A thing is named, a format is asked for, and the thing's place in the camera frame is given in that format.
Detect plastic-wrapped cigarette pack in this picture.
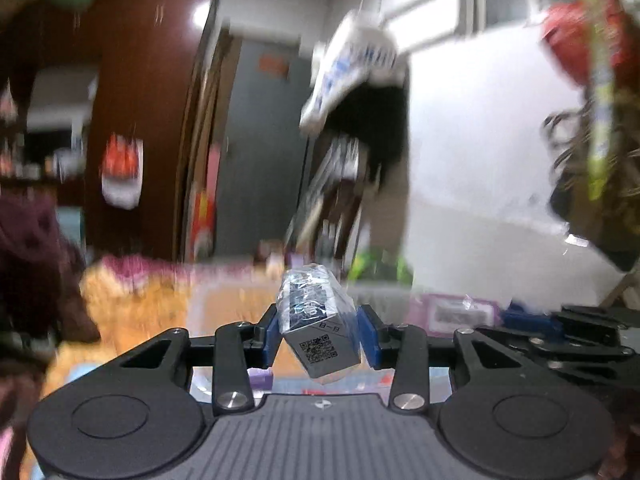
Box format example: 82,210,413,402
276,262,362,386

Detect purple packet with label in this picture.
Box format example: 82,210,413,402
409,291,502,337

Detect yellow-green strap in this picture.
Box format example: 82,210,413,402
569,0,620,202

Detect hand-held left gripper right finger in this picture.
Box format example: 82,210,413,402
356,304,531,413

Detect grey door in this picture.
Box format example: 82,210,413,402
220,40,321,261

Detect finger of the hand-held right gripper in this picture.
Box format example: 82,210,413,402
502,305,632,339
480,329,640,391

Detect orange patterned blanket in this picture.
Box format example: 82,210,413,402
45,255,201,401

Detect leaning wooden boards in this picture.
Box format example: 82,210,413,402
174,35,237,262

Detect red door sign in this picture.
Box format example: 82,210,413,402
259,55,292,79

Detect red and white plastic bag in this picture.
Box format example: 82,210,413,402
100,132,146,211

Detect coiled beige cable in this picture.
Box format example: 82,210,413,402
542,110,601,191

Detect brown hanging cloth bag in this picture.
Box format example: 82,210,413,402
549,80,640,273

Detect brown wooden wardrobe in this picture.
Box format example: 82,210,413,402
0,0,221,263

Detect white and black hanging jacket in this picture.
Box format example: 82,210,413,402
299,10,412,196

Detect green and white shopping bag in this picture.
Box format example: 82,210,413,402
349,249,415,287

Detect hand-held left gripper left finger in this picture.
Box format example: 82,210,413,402
117,304,282,415

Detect maroon cloth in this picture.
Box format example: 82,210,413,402
0,194,101,411

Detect red hanging bag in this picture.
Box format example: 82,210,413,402
541,1,628,88

